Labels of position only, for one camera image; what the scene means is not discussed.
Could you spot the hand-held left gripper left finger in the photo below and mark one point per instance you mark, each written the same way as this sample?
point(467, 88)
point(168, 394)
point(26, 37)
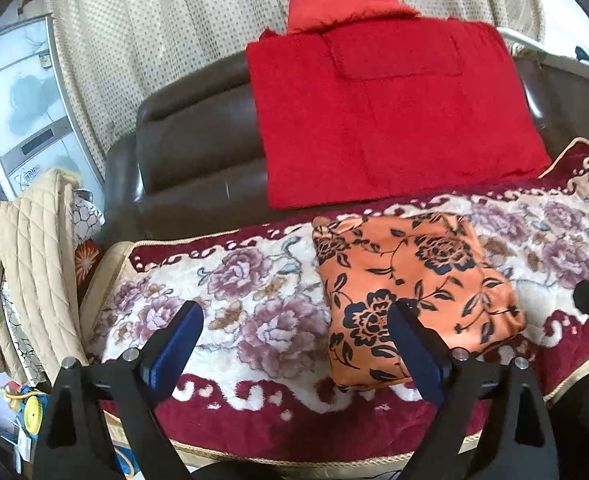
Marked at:
point(174, 340)

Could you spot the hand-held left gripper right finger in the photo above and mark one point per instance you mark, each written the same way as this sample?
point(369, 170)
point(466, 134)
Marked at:
point(415, 350)

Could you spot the orange floral cloth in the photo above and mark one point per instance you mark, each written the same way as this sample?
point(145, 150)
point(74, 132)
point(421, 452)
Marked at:
point(404, 285)

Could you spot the red floral blanket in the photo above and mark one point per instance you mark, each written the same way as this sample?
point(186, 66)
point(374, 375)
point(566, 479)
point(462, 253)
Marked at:
point(254, 300)

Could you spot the orange patterned cushion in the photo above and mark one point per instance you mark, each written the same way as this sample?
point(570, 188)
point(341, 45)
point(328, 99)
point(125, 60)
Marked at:
point(85, 260)

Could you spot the person's dark pants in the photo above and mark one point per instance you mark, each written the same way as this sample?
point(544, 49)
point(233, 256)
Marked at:
point(581, 430)

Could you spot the blue and yellow toy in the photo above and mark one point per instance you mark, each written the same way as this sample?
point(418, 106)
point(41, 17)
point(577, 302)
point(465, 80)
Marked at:
point(29, 410)

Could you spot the beige quilted blanket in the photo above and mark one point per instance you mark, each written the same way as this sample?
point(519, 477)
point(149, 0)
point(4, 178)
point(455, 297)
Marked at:
point(29, 270)

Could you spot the brown leather sofa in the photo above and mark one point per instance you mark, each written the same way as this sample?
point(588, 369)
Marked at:
point(189, 160)

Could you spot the red towel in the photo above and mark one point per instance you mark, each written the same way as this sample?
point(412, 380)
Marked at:
point(389, 115)

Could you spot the silver refrigerator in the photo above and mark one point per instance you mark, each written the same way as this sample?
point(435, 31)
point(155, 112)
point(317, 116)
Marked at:
point(29, 105)

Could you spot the beige dotted curtain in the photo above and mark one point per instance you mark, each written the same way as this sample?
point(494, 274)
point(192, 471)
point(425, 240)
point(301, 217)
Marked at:
point(174, 25)

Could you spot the red pillow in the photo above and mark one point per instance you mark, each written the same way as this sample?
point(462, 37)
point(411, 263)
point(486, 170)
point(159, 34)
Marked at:
point(339, 0)

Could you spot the white metal rail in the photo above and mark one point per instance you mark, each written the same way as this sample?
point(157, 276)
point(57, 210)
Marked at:
point(521, 39)

